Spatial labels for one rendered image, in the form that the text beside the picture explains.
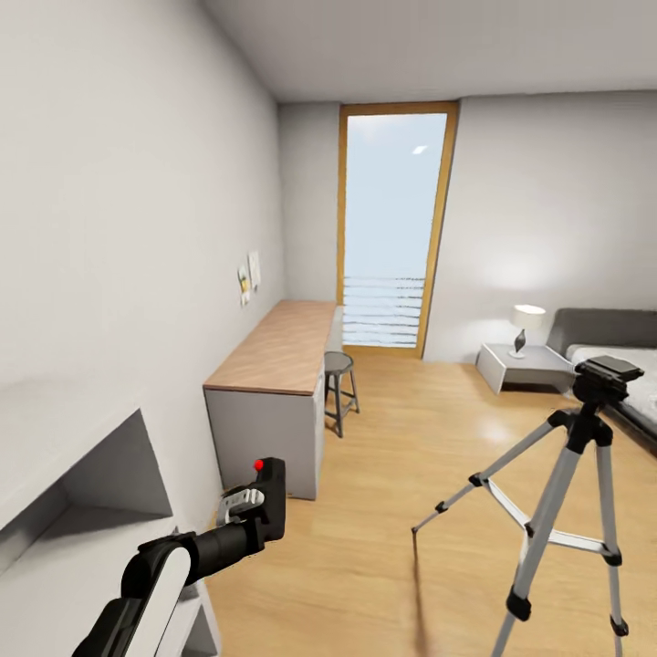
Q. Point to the fixed window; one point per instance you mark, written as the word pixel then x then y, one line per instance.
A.
pixel 394 161

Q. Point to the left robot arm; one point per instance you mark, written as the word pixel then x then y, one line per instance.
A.
pixel 152 582

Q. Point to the bed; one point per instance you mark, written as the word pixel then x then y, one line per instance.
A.
pixel 579 334

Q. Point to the taboret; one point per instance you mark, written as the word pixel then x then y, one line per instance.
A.
pixel 336 364

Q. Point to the camera tripod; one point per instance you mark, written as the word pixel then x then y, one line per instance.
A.
pixel 600 381

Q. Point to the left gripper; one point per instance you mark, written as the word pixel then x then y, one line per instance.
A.
pixel 239 540

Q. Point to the bookcase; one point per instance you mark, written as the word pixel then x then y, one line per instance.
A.
pixel 102 442

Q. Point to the digital camera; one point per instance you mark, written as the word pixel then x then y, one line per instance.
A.
pixel 271 482

